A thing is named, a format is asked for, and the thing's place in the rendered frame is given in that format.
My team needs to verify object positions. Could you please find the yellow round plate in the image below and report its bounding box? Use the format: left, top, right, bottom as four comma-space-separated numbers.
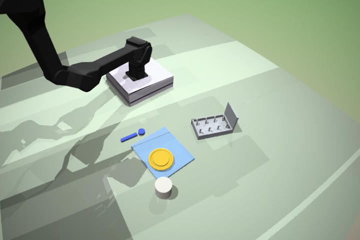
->
148, 148, 174, 171

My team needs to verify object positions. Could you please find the white cylinder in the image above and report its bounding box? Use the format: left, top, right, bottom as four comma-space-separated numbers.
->
154, 177, 172, 199

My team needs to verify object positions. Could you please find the grey dish rack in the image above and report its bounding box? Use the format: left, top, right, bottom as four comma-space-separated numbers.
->
191, 102, 239, 140

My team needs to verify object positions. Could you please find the light blue flat square mat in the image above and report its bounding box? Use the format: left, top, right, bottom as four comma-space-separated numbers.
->
131, 126, 195, 179

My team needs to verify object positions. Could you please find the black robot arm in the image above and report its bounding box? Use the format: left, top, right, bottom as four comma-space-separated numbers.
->
0, 0, 153, 92

